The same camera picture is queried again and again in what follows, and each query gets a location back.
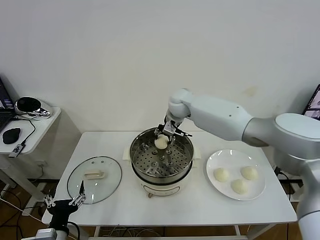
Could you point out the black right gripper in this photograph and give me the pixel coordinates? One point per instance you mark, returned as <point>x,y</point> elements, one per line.
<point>165,133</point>

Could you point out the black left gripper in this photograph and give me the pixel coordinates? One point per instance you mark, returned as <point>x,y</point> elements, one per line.
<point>60,208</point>

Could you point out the white steamed baozi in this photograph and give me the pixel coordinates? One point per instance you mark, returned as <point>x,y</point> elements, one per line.
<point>161,143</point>
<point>239,186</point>
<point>249,173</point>
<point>221,174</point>

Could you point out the round glass pot lid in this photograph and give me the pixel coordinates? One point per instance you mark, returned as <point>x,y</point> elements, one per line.
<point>95,174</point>

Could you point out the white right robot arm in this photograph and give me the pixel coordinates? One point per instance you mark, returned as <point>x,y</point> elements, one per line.
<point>220,112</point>

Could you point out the perforated steel steamer basket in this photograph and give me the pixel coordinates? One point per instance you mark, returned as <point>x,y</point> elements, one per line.
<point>175,160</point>

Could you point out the cream electric cooker base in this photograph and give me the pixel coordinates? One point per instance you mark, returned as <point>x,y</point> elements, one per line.
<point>160,188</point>

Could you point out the round white plate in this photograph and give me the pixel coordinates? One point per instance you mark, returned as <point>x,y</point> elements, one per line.
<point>217,160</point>

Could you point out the grey usb hub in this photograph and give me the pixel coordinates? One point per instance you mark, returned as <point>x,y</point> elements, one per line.
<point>17,150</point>

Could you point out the black computer mouse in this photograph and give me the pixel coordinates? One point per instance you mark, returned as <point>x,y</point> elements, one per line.
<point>11,135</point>

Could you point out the chrome silver headset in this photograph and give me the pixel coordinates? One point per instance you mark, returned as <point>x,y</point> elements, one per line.
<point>27,105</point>

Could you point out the black laptop with dark screen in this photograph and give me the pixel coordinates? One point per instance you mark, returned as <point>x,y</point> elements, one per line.
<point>4,112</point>

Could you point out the white side table with label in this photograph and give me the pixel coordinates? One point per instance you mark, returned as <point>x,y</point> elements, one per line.
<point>296,192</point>

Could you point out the grey laptop with image windows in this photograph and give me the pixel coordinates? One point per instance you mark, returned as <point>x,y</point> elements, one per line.
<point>313,105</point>

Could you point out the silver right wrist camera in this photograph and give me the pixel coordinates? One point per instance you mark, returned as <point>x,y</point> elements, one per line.
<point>170,127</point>

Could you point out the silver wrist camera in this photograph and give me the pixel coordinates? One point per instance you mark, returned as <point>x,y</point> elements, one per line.
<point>46,235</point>
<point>170,127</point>

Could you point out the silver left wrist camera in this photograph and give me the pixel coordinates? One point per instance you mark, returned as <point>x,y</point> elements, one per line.
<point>46,235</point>

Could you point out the white wall socket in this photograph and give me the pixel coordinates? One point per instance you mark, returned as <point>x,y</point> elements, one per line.
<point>42,164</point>

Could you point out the white main table frame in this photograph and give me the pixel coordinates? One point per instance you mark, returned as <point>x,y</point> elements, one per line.
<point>237,231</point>

